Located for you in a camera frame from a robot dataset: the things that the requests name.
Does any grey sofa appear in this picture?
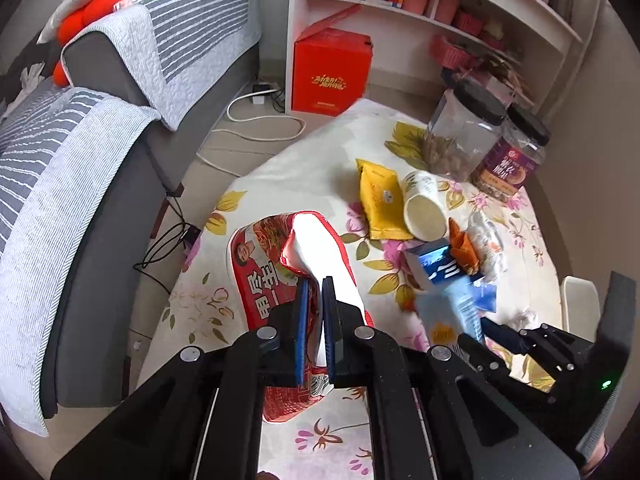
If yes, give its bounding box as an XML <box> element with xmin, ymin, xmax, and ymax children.
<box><xmin>0</xmin><ymin>35</ymin><xmax>261</xmax><ymax>421</ymax></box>

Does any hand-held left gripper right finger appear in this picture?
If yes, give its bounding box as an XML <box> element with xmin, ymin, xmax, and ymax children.
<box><xmin>322</xmin><ymin>275</ymin><xmax>584</xmax><ymax>480</ymax></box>

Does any purple label jar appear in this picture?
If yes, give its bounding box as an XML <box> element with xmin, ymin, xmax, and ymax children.
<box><xmin>470</xmin><ymin>103</ymin><xmax>552</xmax><ymax>204</ymax></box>

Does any small pink basket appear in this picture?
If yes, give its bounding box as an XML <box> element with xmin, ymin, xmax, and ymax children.
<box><xmin>452</xmin><ymin>10</ymin><xmax>485</xmax><ymax>36</ymax></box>

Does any crumpled white plastic wrapper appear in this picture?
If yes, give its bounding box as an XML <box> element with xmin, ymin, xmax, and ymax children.
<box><xmin>465</xmin><ymin>210</ymin><xmax>508</xmax><ymax>281</ymax></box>

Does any white waste bin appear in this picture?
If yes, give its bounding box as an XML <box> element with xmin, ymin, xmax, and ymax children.
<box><xmin>560</xmin><ymin>275</ymin><xmax>603</xmax><ymax>346</ymax></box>

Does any blue and white carton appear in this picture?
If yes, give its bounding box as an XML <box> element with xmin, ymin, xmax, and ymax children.
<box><xmin>404</xmin><ymin>238</ymin><xmax>488</xmax><ymax>356</ymax></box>

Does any white paper cup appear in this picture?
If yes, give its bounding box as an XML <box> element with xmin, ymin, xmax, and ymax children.
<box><xmin>401</xmin><ymin>170</ymin><xmax>449</xmax><ymax>241</ymax></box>

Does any red cardboard box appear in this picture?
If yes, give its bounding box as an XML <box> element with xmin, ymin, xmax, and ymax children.
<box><xmin>291</xmin><ymin>4</ymin><xmax>375</xmax><ymax>117</ymax></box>

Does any power strip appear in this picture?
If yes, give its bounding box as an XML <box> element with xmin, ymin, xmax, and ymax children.
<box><xmin>249</xmin><ymin>80</ymin><xmax>286</xmax><ymax>108</ymax></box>

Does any small blue wrapper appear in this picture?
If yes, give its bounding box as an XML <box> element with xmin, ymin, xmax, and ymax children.
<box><xmin>470</xmin><ymin>280</ymin><xmax>497</xmax><ymax>313</ymax></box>

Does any red snack bag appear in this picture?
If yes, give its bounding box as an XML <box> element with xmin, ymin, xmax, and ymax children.
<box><xmin>226</xmin><ymin>210</ymin><xmax>378</xmax><ymax>423</ymax></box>

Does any large pink basket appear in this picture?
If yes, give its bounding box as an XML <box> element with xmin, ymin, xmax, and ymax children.
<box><xmin>431</xmin><ymin>35</ymin><xmax>476</xmax><ymax>68</ymax></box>

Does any black cable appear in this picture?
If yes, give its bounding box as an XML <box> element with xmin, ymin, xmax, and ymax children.
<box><xmin>132</xmin><ymin>195</ymin><xmax>202</xmax><ymax>306</ymax></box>

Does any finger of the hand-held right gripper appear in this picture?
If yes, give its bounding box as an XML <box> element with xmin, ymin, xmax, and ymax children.
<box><xmin>481</xmin><ymin>316</ymin><xmax>597</xmax><ymax>372</ymax></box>
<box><xmin>456</xmin><ymin>332</ymin><xmax>553</xmax><ymax>396</ymax></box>

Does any white cable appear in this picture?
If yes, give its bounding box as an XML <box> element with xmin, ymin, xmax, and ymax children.
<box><xmin>195</xmin><ymin>89</ymin><xmax>308</xmax><ymax>176</ymax></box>

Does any white bookshelf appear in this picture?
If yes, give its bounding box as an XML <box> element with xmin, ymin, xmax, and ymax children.
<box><xmin>284</xmin><ymin>0</ymin><xmax>586</xmax><ymax>126</ymax></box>

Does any yellow snack packet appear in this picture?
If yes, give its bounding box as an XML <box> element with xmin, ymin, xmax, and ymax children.
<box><xmin>356</xmin><ymin>158</ymin><xmax>415</xmax><ymax>241</ymax></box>

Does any floral tablecloth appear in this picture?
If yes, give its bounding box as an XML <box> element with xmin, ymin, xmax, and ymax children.
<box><xmin>137</xmin><ymin>97</ymin><xmax>563</xmax><ymax>480</ymax></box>

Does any large striped sofa cover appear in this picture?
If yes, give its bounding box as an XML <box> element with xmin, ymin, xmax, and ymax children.
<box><xmin>0</xmin><ymin>86</ymin><xmax>161</xmax><ymax>438</ymax></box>

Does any orange wrapper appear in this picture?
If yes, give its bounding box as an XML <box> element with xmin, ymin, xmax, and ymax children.
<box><xmin>447</xmin><ymin>217</ymin><xmax>482</xmax><ymax>277</ymax></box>

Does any clear jar with black lid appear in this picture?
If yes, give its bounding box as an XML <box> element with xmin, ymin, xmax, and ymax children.
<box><xmin>422</xmin><ymin>79</ymin><xmax>507</xmax><ymax>183</ymax></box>

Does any small striped sofa cover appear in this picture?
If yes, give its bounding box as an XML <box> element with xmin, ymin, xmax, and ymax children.
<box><xmin>60</xmin><ymin>0</ymin><xmax>263</xmax><ymax>132</ymax></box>

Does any pile of books and papers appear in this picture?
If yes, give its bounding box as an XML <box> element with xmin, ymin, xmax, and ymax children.
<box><xmin>450</xmin><ymin>50</ymin><xmax>531</xmax><ymax>106</ymax></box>

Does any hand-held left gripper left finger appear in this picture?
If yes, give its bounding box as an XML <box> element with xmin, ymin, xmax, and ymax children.
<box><xmin>50</xmin><ymin>279</ymin><xmax>311</xmax><ymax>480</ymax></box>

